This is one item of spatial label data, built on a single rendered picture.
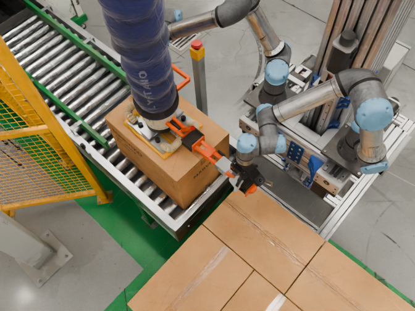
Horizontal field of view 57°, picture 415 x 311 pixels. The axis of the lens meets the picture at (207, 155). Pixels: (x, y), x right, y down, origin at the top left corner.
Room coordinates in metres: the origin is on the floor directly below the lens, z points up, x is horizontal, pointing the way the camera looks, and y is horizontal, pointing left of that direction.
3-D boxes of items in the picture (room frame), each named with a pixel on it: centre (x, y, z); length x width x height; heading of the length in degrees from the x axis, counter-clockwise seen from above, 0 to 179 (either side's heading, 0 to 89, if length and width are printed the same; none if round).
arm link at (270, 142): (0.77, -0.26, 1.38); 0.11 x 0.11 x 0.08; 1
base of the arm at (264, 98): (1.25, -0.38, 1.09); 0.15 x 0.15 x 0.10
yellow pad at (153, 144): (1.12, 0.30, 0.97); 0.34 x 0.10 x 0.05; 42
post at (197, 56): (1.70, 0.01, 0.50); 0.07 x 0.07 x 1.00; 44
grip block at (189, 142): (1.00, 0.07, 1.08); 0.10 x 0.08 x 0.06; 132
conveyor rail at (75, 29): (2.01, 0.55, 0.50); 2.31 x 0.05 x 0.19; 44
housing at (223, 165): (0.84, -0.08, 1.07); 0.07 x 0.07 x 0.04; 42
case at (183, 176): (1.19, 0.22, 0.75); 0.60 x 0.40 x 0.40; 42
